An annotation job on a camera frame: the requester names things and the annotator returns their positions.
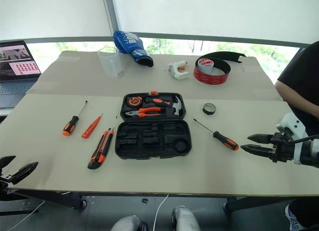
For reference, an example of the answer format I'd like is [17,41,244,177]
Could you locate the orange black tape measure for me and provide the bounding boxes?
[128,96,143,108]

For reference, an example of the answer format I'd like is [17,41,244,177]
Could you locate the black tool case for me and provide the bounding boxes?
[114,91,192,160]

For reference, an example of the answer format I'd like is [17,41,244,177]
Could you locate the silver left robot leg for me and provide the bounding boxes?
[110,215,148,231]

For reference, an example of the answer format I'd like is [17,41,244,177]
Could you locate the claw hammer black orange handle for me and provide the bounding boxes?
[145,95,185,117]

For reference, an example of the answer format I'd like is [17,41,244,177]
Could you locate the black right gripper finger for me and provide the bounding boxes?
[247,133,273,143]
[240,144,276,157]

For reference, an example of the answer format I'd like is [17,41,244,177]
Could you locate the orange tester pen screwdriver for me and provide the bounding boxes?
[81,113,104,139]

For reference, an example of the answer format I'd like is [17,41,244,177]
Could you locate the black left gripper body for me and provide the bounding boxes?
[0,173,13,191]

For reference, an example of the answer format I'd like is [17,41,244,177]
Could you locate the orange handled pliers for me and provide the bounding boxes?
[125,106,163,118]

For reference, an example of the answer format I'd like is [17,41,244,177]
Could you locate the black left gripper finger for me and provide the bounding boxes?
[10,161,39,186]
[0,155,16,170]

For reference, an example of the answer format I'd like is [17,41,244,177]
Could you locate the black orange utility knife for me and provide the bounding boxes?
[87,127,115,170]

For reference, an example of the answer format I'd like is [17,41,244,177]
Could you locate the grey laptop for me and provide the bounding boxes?
[0,40,42,109]

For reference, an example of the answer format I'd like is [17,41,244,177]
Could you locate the large red black tape roll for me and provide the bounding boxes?
[193,51,248,85]

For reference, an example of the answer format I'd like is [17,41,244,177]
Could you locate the person in black shirt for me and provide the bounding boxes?
[276,40,319,138]

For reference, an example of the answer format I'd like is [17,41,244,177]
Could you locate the white tape dispenser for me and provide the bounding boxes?
[167,60,189,80]

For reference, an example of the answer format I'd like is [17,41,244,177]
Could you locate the grey sneaker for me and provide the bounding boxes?
[285,203,307,231]

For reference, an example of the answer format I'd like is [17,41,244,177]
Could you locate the grey tape roll red print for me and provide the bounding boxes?
[196,58,215,73]

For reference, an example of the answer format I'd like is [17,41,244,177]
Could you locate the long black orange screwdriver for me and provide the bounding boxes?
[192,118,240,152]

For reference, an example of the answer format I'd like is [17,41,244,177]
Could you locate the short black orange screwdriver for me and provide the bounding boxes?
[62,100,88,137]

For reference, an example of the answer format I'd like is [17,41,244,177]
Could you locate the blue snack bag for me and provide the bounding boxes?
[113,30,154,67]

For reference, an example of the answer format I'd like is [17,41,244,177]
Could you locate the silver right robot leg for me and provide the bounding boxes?
[171,205,200,231]

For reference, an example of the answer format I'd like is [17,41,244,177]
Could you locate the white roller blind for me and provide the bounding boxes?
[0,0,112,41]
[110,0,319,45]

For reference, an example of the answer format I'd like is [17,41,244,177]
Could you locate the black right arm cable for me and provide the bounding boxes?
[286,134,319,144]

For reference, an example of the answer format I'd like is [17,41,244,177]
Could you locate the silver robot leg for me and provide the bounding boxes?
[110,215,148,231]
[171,205,200,231]

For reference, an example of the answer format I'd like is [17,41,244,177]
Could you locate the black metal table frame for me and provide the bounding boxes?
[0,188,297,213]

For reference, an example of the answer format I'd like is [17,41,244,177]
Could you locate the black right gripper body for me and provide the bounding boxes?
[270,131,297,164]

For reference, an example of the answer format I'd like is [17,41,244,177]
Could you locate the clear plastic measuring cup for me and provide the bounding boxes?
[97,46,125,79]

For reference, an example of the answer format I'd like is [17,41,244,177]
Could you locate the white floor cable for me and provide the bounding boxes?
[152,194,170,231]

